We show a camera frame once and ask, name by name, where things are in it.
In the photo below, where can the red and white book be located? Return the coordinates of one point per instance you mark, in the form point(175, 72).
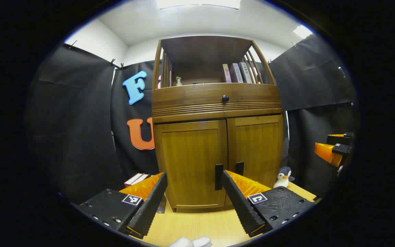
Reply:
point(132, 180)

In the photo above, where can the black backdrop cloth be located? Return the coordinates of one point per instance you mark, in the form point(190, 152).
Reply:
point(74, 120)

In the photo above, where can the pink book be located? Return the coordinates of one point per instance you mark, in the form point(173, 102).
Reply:
point(226, 73)

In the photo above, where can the wooden double-door shoe cabinet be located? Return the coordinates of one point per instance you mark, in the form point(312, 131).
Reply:
point(214, 92)

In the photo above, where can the small clear bottle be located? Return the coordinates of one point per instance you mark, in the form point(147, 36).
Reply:
point(178, 82)

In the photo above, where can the ceiling light panel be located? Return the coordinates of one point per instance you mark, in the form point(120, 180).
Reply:
point(302, 31)

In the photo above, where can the wooden shoe cabinet door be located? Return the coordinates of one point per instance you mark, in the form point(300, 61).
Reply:
point(255, 144)
point(187, 161)

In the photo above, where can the round black drawer knob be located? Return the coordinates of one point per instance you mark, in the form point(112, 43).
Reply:
point(225, 98)

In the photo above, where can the penguin plush toy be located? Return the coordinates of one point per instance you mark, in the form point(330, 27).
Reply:
point(282, 178)

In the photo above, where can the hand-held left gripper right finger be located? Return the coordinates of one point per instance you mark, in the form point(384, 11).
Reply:
point(240, 206)

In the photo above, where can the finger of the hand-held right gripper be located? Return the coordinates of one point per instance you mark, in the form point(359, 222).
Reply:
point(326, 152)
point(341, 139)

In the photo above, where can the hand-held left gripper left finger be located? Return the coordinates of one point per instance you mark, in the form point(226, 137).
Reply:
point(149, 206)

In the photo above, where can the brown book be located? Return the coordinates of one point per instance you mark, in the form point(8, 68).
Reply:
point(144, 177)

